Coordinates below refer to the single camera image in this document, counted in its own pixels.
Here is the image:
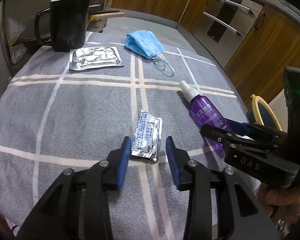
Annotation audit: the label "stainless oven with handles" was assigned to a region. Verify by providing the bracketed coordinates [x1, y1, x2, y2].
[193, 0, 263, 67]

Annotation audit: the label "grey checked table cloth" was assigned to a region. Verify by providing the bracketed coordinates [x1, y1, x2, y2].
[0, 33, 247, 238]

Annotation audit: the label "wooden kitchen cabinets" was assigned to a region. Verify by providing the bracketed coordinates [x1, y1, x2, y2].
[111, 0, 300, 106]

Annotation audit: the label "blue face mask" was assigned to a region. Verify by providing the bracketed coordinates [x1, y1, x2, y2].
[125, 30, 175, 77]

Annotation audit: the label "dark pan with wooden handle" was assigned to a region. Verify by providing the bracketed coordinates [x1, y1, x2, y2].
[11, 7, 126, 52]

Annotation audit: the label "yellow rimmed teal trash bin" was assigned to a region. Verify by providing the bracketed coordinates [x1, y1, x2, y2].
[246, 94, 282, 131]

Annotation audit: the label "silver foil pouch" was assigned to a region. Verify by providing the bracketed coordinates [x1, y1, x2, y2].
[69, 46, 124, 72]

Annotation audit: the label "right hand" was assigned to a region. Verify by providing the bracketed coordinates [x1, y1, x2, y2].
[256, 183, 300, 224]

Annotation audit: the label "black mug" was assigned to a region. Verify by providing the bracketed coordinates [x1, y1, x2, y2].
[34, 0, 90, 52]

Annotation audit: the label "printed foil medicine sachet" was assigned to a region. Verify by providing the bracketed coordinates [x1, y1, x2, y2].
[132, 110, 162, 162]

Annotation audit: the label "purple spray bottle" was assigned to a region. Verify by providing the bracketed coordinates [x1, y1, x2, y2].
[178, 80, 231, 157]

